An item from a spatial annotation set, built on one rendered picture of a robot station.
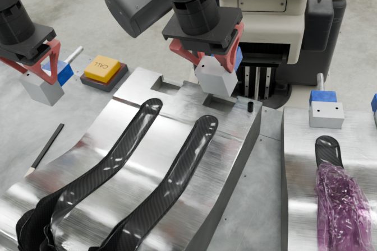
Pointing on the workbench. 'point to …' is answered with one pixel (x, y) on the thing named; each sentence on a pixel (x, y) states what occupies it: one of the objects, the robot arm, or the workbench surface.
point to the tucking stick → (45, 149)
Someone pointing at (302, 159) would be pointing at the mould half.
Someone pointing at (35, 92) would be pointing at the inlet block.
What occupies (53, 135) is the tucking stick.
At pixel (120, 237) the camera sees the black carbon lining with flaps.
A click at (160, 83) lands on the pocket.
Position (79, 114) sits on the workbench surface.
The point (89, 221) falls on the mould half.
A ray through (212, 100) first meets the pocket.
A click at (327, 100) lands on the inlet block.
